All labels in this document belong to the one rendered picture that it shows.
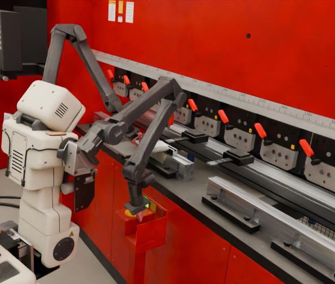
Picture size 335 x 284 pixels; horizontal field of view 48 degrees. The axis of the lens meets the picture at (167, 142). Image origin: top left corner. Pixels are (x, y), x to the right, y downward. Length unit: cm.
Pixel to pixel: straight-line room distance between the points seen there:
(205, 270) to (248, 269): 27
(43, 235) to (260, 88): 102
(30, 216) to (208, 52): 101
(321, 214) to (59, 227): 108
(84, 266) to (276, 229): 157
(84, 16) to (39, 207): 147
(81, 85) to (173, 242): 132
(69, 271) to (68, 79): 128
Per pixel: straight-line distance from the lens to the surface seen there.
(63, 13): 259
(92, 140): 136
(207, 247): 169
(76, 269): 273
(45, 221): 156
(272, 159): 146
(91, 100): 274
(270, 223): 156
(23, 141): 145
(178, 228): 182
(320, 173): 135
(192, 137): 214
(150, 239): 173
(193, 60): 174
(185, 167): 188
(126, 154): 187
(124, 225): 174
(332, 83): 130
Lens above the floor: 168
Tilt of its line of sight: 19 degrees down
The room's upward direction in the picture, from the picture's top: 5 degrees clockwise
